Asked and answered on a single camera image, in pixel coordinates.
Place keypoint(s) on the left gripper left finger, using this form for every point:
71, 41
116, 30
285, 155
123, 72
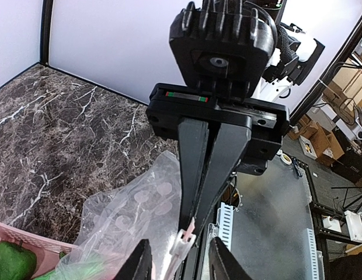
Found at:
139, 264

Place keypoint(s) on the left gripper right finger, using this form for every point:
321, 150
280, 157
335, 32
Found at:
222, 264

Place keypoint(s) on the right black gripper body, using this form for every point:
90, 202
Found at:
169, 104

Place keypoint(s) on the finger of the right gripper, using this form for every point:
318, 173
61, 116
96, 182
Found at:
192, 143
229, 144

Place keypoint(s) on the clear zip top bag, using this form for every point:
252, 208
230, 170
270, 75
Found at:
114, 222

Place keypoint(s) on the pink plastic basket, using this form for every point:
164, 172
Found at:
46, 250

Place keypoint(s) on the green toy bell pepper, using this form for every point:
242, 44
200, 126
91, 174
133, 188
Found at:
16, 262

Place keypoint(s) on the white slotted cable duct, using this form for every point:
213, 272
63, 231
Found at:
225, 224

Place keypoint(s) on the black frame post left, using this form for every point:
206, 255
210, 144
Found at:
45, 31

